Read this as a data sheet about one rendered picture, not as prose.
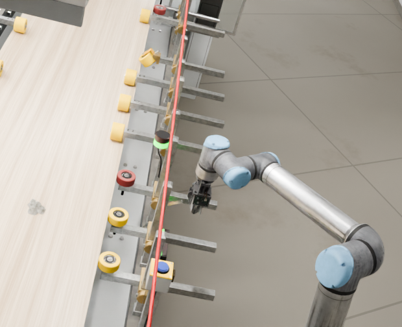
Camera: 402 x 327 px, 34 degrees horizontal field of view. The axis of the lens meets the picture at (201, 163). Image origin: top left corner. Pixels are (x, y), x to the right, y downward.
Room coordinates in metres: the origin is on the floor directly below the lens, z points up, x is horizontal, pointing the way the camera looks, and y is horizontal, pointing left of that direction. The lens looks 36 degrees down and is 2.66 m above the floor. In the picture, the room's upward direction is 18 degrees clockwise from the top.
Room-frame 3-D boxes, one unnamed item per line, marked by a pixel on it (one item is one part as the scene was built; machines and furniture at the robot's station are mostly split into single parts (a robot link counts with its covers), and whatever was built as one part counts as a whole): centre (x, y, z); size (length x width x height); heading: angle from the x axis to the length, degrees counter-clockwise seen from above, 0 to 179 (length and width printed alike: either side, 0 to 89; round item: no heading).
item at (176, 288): (1.73, 0.02, 0.82); 0.43 x 0.03 x 0.04; 99
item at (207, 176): (2.01, -0.04, 1.19); 0.10 x 0.09 x 0.05; 99
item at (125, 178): (2.19, 0.29, 0.85); 0.08 x 0.08 x 0.11
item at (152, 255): (1.68, 0.06, 0.88); 0.03 x 0.03 x 0.48; 9
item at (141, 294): (1.70, 0.06, 0.82); 0.13 x 0.06 x 0.05; 9
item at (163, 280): (1.42, 0.02, 1.18); 0.07 x 0.07 x 0.08; 9
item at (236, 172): (1.93, -0.12, 1.29); 0.12 x 0.12 x 0.09; 43
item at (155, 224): (1.93, 0.09, 0.91); 0.03 x 0.03 x 0.48; 9
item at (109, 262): (1.70, 0.21, 0.85); 0.08 x 0.08 x 0.11
